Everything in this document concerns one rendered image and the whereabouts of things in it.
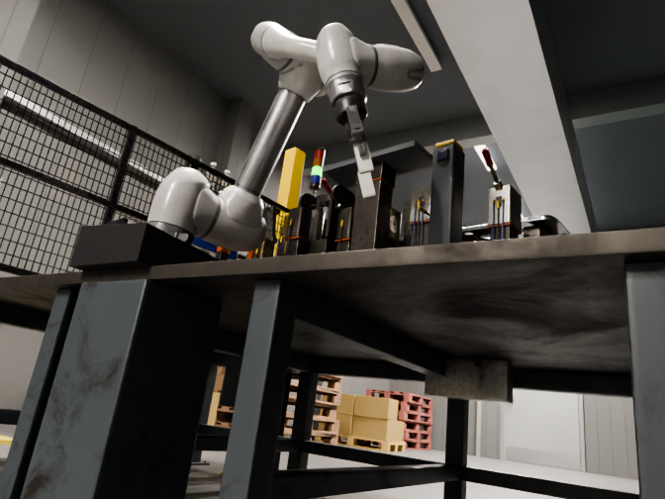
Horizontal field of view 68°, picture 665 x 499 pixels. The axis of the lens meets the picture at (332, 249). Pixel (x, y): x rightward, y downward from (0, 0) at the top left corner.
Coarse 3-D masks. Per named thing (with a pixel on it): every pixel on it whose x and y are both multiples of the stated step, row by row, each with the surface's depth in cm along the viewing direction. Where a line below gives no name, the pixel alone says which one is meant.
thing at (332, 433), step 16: (224, 368) 565; (336, 384) 622; (288, 400) 536; (336, 400) 621; (224, 416) 560; (288, 416) 533; (320, 416) 590; (288, 432) 527; (320, 432) 579; (336, 432) 608
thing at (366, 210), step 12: (384, 168) 157; (372, 180) 157; (384, 180) 156; (360, 192) 159; (384, 192) 156; (360, 204) 157; (372, 204) 154; (384, 204) 155; (360, 216) 156; (372, 216) 152; (384, 216) 154; (360, 228) 154; (372, 228) 151; (384, 228) 154; (360, 240) 152; (372, 240) 149; (384, 240) 153
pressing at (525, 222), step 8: (536, 216) 148; (544, 216) 146; (552, 216) 146; (528, 224) 154; (536, 224) 153; (544, 224) 152; (552, 224) 151; (560, 224) 150; (464, 232) 166; (472, 232) 165; (480, 232) 164; (488, 232) 163; (552, 232) 157; (560, 232) 156; (568, 232) 153; (400, 240) 178; (488, 240) 170
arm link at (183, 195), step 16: (176, 176) 159; (192, 176) 160; (160, 192) 157; (176, 192) 156; (192, 192) 158; (208, 192) 163; (160, 208) 155; (176, 208) 155; (192, 208) 158; (208, 208) 161; (176, 224) 154; (192, 224) 158; (208, 224) 162
